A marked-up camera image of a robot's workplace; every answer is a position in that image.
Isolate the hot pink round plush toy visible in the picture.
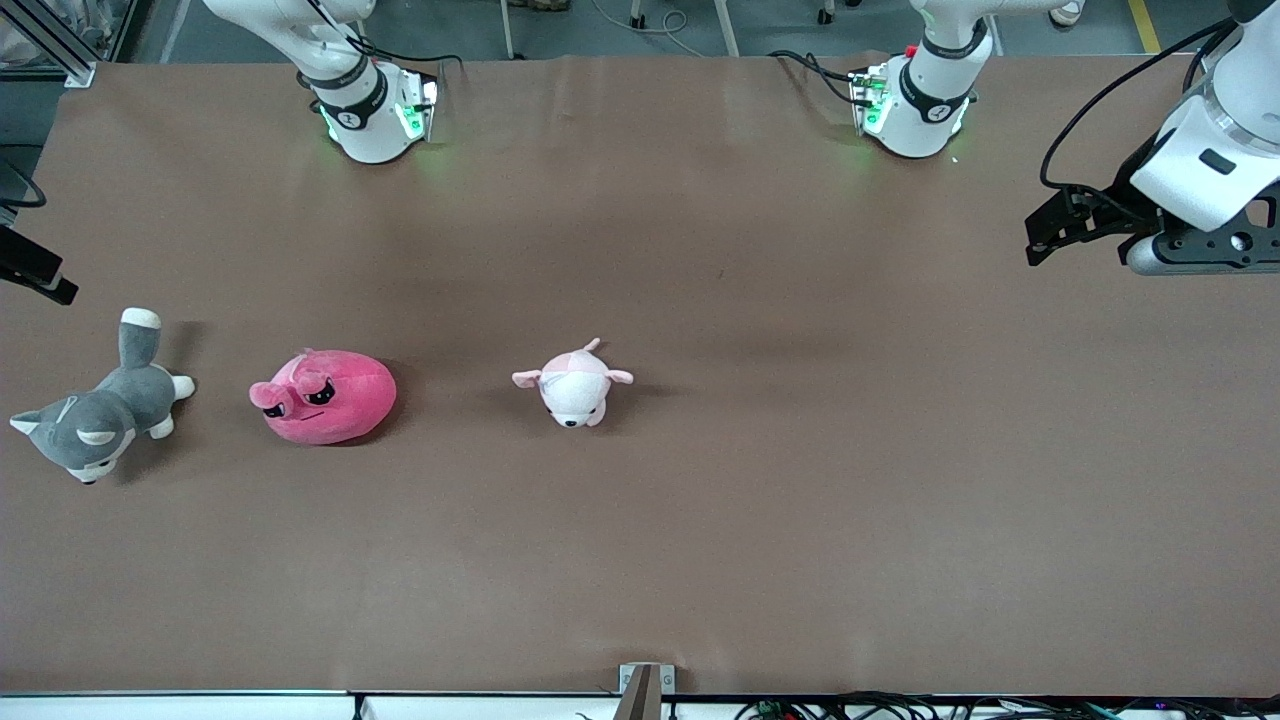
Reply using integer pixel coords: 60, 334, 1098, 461
249, 348, 398, 446

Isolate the pale pink pig plush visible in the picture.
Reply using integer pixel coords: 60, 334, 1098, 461
512, 338, 635, 429

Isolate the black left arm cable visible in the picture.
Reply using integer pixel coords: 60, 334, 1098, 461
1039, 15, 1241, 191

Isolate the black cable bundle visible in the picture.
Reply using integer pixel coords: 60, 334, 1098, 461
735, 692, 1280, 720

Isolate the metal table edge bracket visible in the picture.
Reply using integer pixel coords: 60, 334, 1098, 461
619, 663, 676, 720

